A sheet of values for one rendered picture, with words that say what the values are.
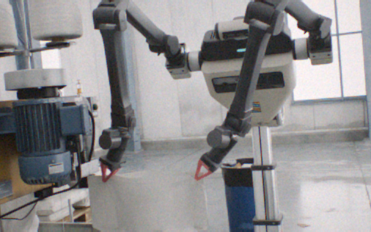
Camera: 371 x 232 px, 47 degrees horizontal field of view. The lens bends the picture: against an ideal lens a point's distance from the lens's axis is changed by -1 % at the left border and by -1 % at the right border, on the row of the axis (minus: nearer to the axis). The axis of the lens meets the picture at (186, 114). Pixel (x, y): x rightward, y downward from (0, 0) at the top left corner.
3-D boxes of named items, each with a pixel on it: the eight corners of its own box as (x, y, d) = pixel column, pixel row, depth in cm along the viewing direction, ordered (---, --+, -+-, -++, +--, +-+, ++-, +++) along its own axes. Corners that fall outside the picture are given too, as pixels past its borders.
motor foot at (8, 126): (36, 132, 133) (33, 104, 132) (9, 137, 121) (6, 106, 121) (12, 133, 136) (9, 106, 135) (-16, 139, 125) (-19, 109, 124)
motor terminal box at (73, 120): (92, 139, 136) (89, 103, 135) (88, 143, 126) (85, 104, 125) (66, 142, 135) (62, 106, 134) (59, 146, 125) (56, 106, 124)
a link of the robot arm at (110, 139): (137, 116, 156) (117, 113, 160) (119, 117, 146) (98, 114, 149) (133, 148, 157) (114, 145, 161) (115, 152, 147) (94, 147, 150)
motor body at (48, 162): (82, 175, 135) (74, 96, 133) (52, 186, 120) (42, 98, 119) (42, 175, 140) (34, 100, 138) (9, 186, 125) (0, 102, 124)
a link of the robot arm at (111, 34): (127, 7, 139) (100, 6, 144) (116, 12, 135) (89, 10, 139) (140, 125, 158) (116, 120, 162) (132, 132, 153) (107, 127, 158)
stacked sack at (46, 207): (89, 199, 469) (88, 186, 468) (54, 217, 405) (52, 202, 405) (56, 199, 481) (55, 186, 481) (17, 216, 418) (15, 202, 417)
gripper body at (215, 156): (199, 158, 144) (212, 142, 142) (206, 153, 154) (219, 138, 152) (212, 171, 143) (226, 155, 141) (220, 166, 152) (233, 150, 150)
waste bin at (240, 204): (283, 225, 397) (277, 156, 393) (275, 245, 348) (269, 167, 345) (232, 224, 413) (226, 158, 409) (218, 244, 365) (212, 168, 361)
